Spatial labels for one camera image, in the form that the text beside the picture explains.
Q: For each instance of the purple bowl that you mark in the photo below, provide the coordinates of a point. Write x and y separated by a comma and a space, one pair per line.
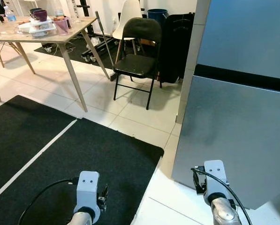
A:
40, 15

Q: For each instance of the grey metal pole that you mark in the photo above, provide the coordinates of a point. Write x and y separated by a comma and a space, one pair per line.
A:
105, 40

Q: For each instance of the black wheeled stand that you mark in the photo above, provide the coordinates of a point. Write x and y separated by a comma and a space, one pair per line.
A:
88, 9

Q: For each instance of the black folding chair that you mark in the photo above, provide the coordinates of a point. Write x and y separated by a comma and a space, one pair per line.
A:
136, 65

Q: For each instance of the black floor mat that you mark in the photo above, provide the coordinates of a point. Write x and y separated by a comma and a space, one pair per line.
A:
18, 136
60, 54
97, 159

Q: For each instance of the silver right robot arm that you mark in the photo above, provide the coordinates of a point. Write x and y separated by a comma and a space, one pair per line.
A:
224, 213

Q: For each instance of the clear plastic food container stack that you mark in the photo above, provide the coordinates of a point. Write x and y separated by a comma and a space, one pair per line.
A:
39, 29

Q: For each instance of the tall clear plastic bottle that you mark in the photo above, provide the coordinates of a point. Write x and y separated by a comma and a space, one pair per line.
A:
73, 11

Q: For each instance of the pink plastic cup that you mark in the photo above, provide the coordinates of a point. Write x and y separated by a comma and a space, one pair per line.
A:
61, 26

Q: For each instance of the clear water bottle blue cap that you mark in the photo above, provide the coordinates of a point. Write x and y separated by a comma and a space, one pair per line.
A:
10, 16

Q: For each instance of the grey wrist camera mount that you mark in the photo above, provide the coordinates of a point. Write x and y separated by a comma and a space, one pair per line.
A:
215, 176
87, 187

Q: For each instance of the black fabric cover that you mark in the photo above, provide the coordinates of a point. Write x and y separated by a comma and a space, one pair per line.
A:
175, 47

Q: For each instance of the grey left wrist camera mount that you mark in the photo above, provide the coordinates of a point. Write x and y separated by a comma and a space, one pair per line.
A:
87, 187

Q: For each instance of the white plastic chair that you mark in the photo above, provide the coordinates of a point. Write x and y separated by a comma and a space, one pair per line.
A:
130, 11

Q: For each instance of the wooden table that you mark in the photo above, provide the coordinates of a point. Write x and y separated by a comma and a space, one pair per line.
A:
69, 32

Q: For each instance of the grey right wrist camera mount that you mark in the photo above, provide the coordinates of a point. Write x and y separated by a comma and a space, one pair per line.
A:
215, 176

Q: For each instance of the blue round bin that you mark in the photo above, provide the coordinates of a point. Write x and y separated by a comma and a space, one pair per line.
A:
157, 15

